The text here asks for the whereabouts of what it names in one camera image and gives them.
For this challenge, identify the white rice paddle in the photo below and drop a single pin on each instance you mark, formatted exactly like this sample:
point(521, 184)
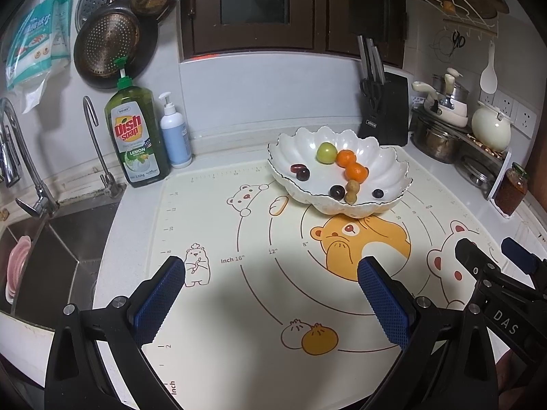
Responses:
point(488, 79)

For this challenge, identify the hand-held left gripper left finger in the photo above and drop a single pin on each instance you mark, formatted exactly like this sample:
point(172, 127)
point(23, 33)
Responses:
point(160, 303)

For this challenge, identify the dark purple grape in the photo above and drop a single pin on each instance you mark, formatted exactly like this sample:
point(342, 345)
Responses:
point(304, 174)
point(337, 192)

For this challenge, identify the glass jar of orange preserve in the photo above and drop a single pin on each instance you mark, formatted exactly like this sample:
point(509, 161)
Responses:
point(510, 194)

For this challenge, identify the large brown longan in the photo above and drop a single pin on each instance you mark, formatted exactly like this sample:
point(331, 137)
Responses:
point(351, 197)

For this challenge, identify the wooden trivet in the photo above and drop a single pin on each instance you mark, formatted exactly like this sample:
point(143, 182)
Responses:
point(485, 145)

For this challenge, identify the red jujube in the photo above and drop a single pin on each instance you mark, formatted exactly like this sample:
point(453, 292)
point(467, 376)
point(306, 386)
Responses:
point(295, 167)

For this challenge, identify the small hanging scissors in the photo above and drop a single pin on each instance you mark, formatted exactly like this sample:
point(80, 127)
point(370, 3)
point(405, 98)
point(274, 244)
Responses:
point(458, 39)

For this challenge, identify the small brown longan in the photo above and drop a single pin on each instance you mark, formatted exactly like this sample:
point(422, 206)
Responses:
point(353, 186)

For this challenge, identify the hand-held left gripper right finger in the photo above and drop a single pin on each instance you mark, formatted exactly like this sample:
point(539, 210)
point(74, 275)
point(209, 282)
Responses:
point(386, 303)

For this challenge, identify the cream bear print baking mat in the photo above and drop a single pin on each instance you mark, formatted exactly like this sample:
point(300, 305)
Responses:
point(256, 299)

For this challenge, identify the black kitchen scissors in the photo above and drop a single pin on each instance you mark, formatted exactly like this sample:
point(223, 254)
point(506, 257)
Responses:
point(371, 92)

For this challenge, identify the thin curved steel faucet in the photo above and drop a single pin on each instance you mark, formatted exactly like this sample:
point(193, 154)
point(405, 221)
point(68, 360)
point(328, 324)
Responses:
point(95, 132)

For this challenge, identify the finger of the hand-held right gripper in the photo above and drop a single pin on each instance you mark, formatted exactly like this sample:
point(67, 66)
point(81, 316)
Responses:
point(519, 254)
point(470, 254)

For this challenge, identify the steel kitchen sink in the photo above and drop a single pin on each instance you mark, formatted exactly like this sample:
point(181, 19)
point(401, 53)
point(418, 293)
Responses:
point(64, 239)

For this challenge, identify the white scalloped bowl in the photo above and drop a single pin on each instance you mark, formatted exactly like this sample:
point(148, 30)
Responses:
point(384, 166)

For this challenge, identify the white wall socket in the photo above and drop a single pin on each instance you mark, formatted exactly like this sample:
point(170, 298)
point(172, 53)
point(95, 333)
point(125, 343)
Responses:
point(507, 104)
point(527, 118)

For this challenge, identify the steel pan lid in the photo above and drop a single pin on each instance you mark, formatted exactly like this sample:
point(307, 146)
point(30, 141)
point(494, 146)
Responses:
point(476, 173)

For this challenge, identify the blueberry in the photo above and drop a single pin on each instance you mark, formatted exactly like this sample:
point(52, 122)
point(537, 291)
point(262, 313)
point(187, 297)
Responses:
point(377, 193)

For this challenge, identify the orange mandarin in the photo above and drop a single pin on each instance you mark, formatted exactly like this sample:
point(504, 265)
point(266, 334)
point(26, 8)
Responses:
point(357, 173)
point(345, 158)

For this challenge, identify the white pump bottle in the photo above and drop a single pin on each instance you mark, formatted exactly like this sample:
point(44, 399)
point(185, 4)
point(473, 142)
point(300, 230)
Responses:
point(175, 141)

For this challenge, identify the pink sink strainer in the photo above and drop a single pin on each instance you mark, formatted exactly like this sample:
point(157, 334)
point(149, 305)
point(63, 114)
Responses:
point(19, 264)

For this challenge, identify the green round fruit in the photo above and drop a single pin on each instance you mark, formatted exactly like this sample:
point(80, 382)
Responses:
point(326, 152)

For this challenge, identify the large steel faucet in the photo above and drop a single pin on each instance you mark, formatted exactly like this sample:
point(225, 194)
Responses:
point(36, 188)

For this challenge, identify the white ceramic pot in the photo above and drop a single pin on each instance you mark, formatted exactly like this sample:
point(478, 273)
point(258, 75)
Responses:
point(491, 130)

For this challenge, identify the steel stockpot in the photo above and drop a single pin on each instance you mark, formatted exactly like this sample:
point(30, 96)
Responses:
point(433, 141)

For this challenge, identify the cream saucepan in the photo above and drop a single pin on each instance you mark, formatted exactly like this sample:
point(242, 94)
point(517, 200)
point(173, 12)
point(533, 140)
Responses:
point(453, 116)

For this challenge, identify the green dish soap bottle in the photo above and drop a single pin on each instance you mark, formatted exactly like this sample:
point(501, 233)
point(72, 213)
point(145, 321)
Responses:
point(136, 145)

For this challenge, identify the teal white plastic packet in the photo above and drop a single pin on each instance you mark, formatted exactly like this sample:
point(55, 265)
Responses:
point(30, 51)
point(62, 21)

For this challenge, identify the dark brown window frame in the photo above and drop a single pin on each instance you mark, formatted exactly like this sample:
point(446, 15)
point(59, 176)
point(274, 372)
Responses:
point(201, 8)

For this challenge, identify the black knife block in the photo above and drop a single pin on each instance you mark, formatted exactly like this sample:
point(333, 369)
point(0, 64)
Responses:
point(391, 106)

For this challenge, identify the round mesh strainer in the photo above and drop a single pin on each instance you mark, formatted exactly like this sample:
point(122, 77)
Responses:
point(107, 47)

